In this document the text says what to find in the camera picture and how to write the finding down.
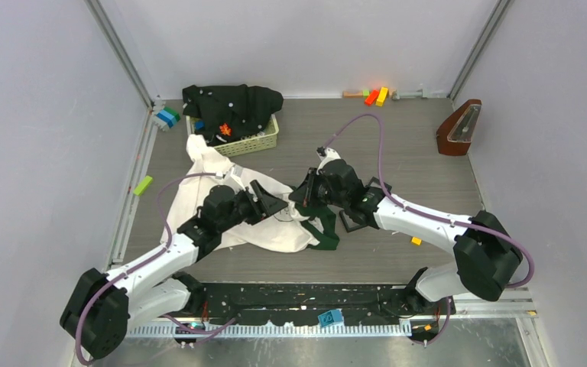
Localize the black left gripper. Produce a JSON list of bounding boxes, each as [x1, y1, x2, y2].
[[218, 180, 287, 233]]

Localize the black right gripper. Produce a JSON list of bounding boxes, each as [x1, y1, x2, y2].
[[290, 168, 348, 209]]

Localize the white and green t-shirt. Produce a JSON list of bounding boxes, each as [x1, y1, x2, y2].
[[167, 135, 340, 253]]

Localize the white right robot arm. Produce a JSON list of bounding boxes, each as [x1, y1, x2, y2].
[[289, 159, 523, 314]]

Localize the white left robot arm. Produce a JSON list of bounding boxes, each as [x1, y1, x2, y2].
[[60, 180, 288, 365]]

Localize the black garment in basket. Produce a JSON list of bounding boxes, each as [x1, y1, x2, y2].
[[182, 84, 284, 146]]

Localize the black square display box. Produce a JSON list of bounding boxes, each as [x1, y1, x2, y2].
[[339, 209, 369, 233]]

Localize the yellow-green perforated basket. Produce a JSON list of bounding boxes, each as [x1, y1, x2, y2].
[[185, 113, 279, 157]]

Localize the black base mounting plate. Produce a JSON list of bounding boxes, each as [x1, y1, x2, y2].
[[170, 283, 446, 326]]

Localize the lime green block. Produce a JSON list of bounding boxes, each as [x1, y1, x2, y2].
[[132, 176, 154, 196]]

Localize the yellow block on table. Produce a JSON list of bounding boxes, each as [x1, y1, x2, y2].
[[410, 237, 422, 246]]

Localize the blue and green block stack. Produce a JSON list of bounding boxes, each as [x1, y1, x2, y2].
[[152, 107, 181, 132]]

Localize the brown wooden metronome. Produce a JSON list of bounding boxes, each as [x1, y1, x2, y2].
[[436, 99, 482, 156]]

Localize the wooden block at wall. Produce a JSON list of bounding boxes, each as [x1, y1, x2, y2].
[[342, 90, 363, 98]]

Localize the yellow block at wall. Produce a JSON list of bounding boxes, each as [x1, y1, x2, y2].
[[375, 87, 389, 106]]

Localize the teal block on rail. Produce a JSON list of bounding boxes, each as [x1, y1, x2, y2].
[[317, 309, 344, 328]]

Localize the orange block at wall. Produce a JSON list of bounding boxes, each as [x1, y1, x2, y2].
[[364, 89, 380, 106]]

